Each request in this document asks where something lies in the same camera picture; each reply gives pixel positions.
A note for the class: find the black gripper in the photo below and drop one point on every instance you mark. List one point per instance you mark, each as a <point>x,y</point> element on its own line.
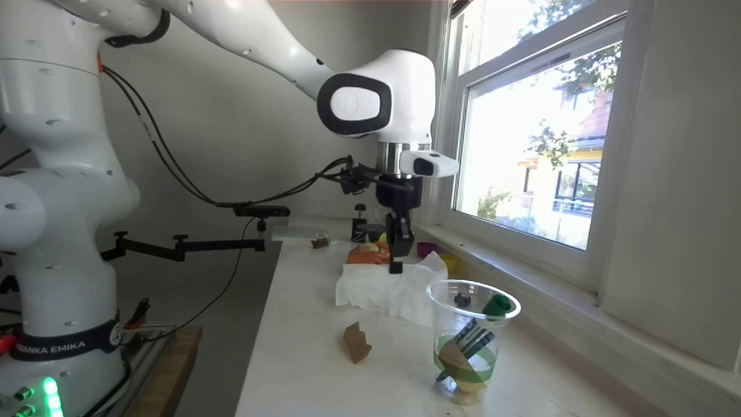
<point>399,200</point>

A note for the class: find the white paper towel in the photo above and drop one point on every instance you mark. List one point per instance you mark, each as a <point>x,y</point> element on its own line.
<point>378,290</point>

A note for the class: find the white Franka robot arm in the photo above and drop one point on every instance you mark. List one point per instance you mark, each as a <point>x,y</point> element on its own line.
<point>54,194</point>

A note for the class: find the purple small object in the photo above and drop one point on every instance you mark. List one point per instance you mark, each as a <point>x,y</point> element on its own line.
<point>427,249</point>

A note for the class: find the black framed box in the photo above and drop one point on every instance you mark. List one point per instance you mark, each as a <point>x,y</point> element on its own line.
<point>374,233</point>

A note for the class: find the black goblet stand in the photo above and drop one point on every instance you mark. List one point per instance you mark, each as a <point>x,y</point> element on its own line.
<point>359,222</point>

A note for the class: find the yellow bowl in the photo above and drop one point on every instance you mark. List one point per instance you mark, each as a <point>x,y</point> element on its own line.
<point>455,264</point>

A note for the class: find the small brown wooden piece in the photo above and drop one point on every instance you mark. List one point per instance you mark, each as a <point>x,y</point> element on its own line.
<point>355,344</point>

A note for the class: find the green marker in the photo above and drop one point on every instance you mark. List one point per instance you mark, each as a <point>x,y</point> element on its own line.
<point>496,307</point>

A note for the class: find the dark blue marker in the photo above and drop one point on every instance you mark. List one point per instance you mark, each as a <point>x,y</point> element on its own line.
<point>465,339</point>

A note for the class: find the wooden base board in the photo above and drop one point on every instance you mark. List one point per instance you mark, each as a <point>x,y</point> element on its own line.
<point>164,372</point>

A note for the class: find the red black connector clamp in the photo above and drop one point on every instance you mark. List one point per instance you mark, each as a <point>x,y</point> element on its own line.
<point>139,314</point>

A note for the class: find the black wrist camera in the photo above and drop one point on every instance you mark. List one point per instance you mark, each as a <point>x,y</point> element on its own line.
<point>357,177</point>

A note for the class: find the white window frame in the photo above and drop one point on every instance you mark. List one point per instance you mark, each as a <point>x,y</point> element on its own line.
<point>455,139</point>

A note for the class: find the black stereo camera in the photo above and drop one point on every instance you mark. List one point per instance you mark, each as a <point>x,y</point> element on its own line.
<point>260,209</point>

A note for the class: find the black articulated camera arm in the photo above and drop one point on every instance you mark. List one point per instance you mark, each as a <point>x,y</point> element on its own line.
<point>185,246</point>

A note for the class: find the grey aluminium base rail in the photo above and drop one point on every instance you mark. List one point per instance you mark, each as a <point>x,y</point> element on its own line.
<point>135,372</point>

